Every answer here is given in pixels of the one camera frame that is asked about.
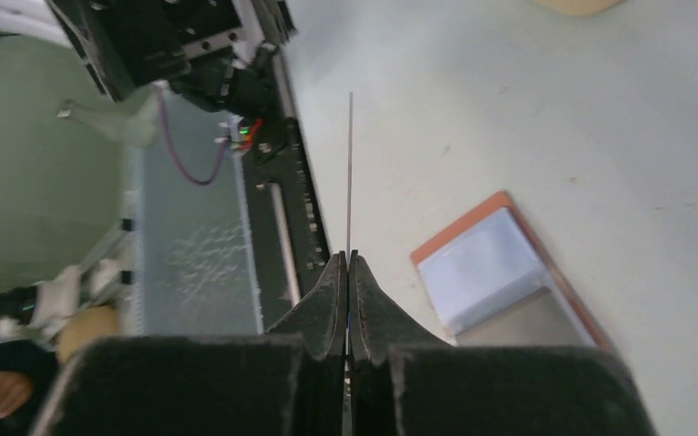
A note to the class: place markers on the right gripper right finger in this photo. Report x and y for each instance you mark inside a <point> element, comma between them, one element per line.
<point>406,381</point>

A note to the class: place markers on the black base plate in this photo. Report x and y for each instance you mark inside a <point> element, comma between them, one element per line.
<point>290,248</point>

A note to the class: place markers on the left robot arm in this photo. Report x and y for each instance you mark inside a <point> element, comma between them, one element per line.
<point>216,54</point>

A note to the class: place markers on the person in background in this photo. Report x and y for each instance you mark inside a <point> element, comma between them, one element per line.
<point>28,369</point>

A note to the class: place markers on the brown leather card holder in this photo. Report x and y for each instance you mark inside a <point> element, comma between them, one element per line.
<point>487,260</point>

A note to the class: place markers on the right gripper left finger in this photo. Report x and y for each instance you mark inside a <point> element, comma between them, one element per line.
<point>287,381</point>

